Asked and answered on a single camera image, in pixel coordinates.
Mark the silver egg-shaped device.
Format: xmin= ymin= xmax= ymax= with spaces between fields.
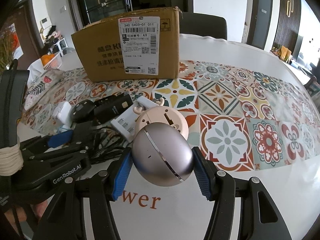
xmin=131 ymin=122 xmax=193 ymax=187

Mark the pink round deer gadget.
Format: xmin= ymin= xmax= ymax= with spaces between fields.
xmin=133 ymin=98 xmax=189 ymax=140

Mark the white cube power adapter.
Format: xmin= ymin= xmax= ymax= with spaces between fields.
xmin=53 ymin=101 xmax=72 ymax=127

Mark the black round plug adapter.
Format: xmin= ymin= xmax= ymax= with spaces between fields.
xmin=71 ymin=100 xmax=95 ymax=124

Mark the patterned fabric pouch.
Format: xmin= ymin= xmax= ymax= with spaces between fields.
xmin=24 ymin=68 xmax=65 ymax=111

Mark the black rectangular device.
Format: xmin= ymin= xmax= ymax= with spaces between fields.
xmin=94 ymin=93 xmax=133 ymax=124

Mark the white battery charger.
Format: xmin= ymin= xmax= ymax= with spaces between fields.
xmin=111 ymin=96 xmax=157 ymax=142

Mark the white basket of oranges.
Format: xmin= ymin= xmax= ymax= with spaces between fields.
xmin=41 ymin=53 xmax=62 ymax=70

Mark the dried flower arrangement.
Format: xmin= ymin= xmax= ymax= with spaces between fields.
xmin=0 ymin=23 xmax=20 ymax=74

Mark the patterned tile table mat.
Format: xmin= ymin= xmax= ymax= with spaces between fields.
xmin=22 ymin=61 xmax=319 ymax=171

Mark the white shelf with clutter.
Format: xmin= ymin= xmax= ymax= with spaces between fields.
xmin=40 ymin=25 xmax=63 ymax=56

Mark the brown cardboard box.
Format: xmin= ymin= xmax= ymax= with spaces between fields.
xmin=72 ymin=7 xmax=181 ymax=82

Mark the dark chair right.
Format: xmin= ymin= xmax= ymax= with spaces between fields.
xmin=179 ymin=12 xmax=227 ymax=40

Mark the black power cable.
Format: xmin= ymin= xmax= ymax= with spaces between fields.
xmin=72 ymin=123 xmax=131 ymax=165

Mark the black handle with cord wrap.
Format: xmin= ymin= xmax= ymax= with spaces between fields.
xmin=1 ymin=59 xmax=29 ymax=176

